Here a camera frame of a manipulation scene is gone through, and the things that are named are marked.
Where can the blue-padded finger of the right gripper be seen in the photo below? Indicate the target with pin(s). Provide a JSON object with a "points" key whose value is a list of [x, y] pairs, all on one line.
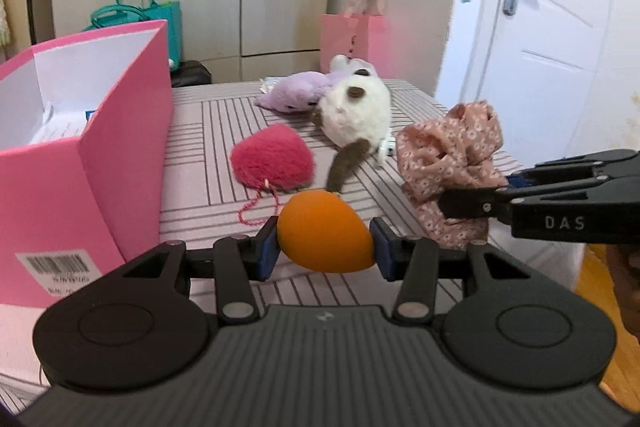
{"points": [[607, 215], [609, 164]]}

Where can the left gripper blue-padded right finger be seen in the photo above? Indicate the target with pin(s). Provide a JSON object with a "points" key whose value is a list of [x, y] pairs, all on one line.
{"points": [[412, 261]]}

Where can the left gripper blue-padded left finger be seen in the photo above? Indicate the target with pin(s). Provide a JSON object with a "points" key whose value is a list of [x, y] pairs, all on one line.
{"points": [[239, 260]]}

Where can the orange makeup sponge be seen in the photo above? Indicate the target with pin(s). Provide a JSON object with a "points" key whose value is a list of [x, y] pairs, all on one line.
{"points": [[320, 232]]}

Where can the red fluffy heart plush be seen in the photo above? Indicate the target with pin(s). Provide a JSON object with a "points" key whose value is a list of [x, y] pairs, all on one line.
{"points": [[271, 161]]}

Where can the pink floral fabric scrunchie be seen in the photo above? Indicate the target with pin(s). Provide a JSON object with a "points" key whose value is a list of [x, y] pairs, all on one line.
{"points": [[454, 151]]}

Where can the white brown plush animal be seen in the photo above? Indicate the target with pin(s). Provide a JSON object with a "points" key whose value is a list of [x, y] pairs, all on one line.
{"points": [[355, 115]]}

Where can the person's left hand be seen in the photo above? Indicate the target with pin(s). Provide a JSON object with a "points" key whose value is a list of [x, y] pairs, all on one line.
{"points": [[623, 264]]}

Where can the white door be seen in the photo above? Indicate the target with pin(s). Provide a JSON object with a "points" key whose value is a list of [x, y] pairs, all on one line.
{"points": [[536, 68]]}

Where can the purple plush toy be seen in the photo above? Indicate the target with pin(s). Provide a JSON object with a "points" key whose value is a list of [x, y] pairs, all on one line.
{"points": [[297, 93]]}

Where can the black suitcase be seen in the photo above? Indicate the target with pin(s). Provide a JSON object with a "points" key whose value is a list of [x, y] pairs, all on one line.
{"points": [[190, 74]]}

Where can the white fluffy plush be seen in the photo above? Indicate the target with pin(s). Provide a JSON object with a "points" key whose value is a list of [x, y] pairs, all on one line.
{"points": [[340, 64]]}

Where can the pink cardboard shoe box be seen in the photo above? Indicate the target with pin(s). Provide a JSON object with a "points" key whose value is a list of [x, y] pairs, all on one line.
{"points": [[76, 208]]}

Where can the white paper in box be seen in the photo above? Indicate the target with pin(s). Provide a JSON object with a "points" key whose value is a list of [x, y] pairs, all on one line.
{"points": [[59, 125]]}

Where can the pink paper gift bag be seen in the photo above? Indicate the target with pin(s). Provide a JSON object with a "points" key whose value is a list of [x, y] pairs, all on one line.
{"points": [[359, 31]]}

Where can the teal felt handbag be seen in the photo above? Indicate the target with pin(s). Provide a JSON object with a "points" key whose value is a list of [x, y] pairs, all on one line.
{"points": [[121, 13]]}

